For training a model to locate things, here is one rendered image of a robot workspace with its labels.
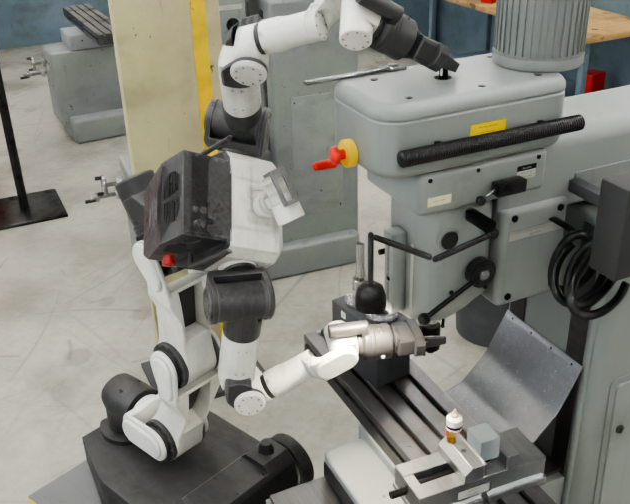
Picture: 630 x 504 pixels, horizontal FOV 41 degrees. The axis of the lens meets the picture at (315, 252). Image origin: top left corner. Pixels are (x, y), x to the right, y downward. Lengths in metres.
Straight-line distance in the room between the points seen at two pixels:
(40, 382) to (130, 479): 1.60
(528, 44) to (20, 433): 2.88
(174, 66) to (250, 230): 1.59
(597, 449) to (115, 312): 2.96
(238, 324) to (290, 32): 0.66
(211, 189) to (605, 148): 0.91
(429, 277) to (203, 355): 0.78
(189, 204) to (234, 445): 1.16
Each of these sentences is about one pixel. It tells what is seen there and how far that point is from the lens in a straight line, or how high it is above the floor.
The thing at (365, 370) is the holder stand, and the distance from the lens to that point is 2.41.
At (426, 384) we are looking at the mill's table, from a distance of 2.42.
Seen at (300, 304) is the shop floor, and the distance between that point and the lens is 4.59.
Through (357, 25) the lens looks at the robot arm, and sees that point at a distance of 1.66.
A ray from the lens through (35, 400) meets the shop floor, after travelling 4.16.
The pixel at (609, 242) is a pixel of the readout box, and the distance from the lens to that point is 1.82.
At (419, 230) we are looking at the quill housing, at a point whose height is 1.57.
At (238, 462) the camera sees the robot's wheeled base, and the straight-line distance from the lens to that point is 2.72.
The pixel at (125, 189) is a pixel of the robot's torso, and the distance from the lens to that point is 2.27.
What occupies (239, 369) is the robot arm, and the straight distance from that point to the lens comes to 2.01.
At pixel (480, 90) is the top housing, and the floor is 1.89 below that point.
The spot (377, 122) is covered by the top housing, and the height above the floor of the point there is 1.85.
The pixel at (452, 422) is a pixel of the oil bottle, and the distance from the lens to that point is 2.17.
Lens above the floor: 2.40
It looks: 28 degrees down
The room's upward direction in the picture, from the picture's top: 2 degrees counter-clockwise
